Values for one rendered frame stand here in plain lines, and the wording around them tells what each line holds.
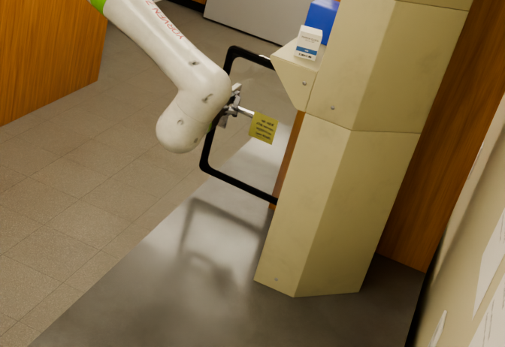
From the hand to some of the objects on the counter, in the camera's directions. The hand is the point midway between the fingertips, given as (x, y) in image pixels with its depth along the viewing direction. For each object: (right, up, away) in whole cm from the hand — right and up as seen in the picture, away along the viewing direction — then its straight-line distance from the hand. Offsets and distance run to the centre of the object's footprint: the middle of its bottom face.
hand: (234, 91), depth 204 cm
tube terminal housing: (+22, -48, -5) cm, 53 cm away
